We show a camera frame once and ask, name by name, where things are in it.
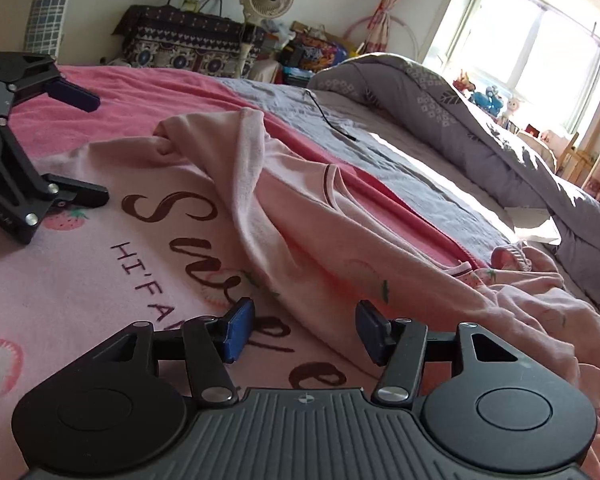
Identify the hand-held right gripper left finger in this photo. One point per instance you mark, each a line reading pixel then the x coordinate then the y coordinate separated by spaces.
pixel 240 327

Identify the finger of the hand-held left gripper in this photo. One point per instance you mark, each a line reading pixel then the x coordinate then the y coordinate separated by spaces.
pixel 75 96
pixel 87 196

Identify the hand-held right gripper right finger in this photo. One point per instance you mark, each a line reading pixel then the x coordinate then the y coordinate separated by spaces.
pixel 372 332

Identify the pink printed shirt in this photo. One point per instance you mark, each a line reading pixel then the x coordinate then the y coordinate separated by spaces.
pixel 130 270

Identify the pink ruffled pants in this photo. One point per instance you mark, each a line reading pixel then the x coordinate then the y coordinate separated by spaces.
pixel 555 320

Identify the pink blanket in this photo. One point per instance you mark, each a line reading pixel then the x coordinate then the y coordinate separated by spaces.
pixel 130 95

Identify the blue checked roll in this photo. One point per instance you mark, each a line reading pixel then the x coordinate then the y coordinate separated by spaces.
pixel 50 10

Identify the patterned covered cabinet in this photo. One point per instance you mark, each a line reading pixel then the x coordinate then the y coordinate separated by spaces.
pixel 190 45

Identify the grey bed sheet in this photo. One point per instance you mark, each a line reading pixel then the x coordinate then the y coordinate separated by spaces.
pixel 380 160

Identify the colourful toy box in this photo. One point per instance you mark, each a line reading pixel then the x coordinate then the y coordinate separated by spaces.
pixel 315 52

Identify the grey patterned quilt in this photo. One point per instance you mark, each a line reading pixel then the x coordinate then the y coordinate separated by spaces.
pixel 430 95

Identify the blue plush toy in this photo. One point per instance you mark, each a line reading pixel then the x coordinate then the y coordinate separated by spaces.
pixel 490 101

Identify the orange toy figure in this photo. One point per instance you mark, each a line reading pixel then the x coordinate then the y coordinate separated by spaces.
pixel 463 84

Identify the white doll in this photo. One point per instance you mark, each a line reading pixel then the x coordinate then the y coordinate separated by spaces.
pixel 513 108

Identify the wooden easel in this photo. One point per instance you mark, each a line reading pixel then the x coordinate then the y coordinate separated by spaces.
pixel 575 157

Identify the pink hula hoop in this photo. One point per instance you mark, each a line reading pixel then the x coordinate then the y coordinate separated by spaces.
pixel 352 30

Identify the window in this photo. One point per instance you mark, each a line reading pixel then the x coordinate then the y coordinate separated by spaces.
pixel 530 35

